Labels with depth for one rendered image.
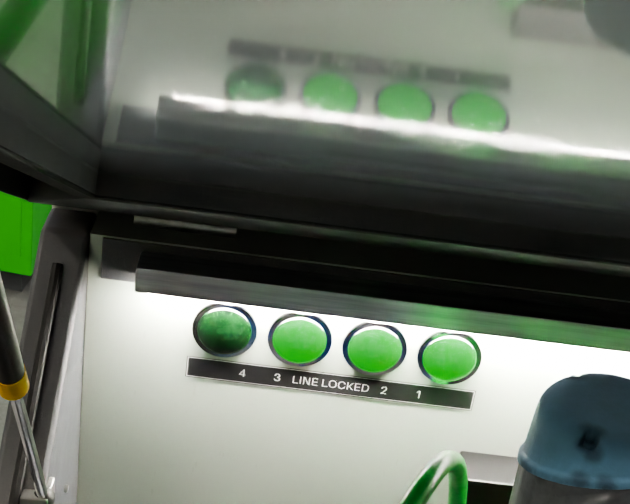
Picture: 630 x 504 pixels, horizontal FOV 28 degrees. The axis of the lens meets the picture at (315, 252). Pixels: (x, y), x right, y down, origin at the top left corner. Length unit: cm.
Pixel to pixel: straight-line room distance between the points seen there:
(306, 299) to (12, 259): 269
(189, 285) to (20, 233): 261
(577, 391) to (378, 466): 47
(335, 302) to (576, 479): 38
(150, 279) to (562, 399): 42
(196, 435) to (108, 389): 8
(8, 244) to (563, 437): 305
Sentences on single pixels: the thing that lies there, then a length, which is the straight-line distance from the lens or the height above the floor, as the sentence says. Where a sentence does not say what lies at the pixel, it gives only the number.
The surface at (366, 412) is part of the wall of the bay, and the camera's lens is 104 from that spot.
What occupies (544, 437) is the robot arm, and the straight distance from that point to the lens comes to 61.
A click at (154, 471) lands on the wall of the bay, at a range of 109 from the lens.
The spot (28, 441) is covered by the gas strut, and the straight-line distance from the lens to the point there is 85.
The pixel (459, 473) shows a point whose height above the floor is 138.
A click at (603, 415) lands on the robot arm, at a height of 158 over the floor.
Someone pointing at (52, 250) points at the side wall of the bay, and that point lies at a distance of 97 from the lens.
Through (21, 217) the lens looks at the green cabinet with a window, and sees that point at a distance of 352.
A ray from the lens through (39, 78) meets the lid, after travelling 41.
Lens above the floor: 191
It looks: 28 degrees down
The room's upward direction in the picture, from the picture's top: 8 degrees clockwise
